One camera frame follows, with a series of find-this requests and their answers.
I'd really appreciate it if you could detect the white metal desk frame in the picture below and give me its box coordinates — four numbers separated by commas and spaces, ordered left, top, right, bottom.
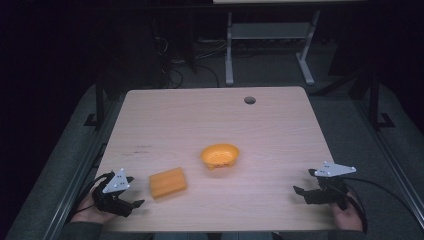
224, 10, 322, 87

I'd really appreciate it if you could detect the orange rectangular sponge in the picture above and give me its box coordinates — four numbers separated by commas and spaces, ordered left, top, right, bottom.
148, 166, 188, 200

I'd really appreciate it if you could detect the tangle of floor cables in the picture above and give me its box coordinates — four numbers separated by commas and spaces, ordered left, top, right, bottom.
153, 34, 228, 89

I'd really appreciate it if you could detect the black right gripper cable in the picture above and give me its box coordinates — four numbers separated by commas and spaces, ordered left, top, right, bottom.
342, 176, 416, 234

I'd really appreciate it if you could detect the orange plastic bowl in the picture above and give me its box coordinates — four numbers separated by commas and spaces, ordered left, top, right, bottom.
199, 143, 241, 171

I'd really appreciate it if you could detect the aluminium floor rail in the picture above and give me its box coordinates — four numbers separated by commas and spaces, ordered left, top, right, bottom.
353, 98, 424, 221
41, 99, 126, 240

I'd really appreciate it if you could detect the person's left hand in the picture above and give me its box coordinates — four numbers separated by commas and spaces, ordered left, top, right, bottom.
70, 192, 116, 225

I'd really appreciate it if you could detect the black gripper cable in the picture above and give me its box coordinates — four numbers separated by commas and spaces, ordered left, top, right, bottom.
65, 172, 115, 224
342, 176, 416, 234

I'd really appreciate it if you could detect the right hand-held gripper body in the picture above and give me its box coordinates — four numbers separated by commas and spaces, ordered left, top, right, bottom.
307, 161, 357, 212

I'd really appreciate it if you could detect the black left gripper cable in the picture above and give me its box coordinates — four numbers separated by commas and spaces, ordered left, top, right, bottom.
65, 172, 115, 224

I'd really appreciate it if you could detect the person's right hand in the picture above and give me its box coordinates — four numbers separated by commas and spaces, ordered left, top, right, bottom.
330, 200, 364, 232

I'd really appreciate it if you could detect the black metal stand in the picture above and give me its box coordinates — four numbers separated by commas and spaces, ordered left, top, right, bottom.
366, 71, 397, 132
83, 74, 108, 132

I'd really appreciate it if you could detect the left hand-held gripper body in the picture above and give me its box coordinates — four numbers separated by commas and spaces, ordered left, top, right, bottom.
91, 168, 134, 218

